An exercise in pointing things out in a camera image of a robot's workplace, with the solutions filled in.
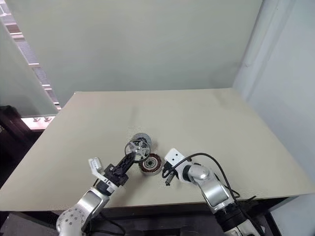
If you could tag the dark wooden cabinet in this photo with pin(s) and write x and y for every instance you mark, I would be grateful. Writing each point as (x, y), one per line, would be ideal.
(9, 137)

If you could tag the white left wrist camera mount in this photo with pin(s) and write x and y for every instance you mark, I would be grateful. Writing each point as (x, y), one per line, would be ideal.
(94, 167)

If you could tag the silver spoked rotor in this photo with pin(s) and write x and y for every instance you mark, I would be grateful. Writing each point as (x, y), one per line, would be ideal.
(139, 148)

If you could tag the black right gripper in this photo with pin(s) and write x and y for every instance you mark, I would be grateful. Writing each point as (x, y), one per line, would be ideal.
(171, 167)

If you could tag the frosted glass partition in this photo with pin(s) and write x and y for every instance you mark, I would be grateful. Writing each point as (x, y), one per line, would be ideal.
(17, 86)

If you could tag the round grey motor lid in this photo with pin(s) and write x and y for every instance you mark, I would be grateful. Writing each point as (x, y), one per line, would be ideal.
(142, 136)

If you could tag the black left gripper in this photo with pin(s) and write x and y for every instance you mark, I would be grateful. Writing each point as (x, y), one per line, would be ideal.
(118, 178)

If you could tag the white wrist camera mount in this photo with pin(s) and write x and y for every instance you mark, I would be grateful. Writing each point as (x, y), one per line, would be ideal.
(94, 167)
(174, 156)

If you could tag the metal glass bracket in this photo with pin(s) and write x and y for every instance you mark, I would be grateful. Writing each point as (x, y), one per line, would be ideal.
(48, 119)
(37, 119)

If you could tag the motor housing with copper windings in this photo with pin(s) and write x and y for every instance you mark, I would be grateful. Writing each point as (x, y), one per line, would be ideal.
(156, 165)

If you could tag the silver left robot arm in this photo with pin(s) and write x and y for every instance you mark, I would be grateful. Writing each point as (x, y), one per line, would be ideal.
(86, 204)

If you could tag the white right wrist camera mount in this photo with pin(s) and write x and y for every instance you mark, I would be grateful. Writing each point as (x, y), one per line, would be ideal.
(174, 156)

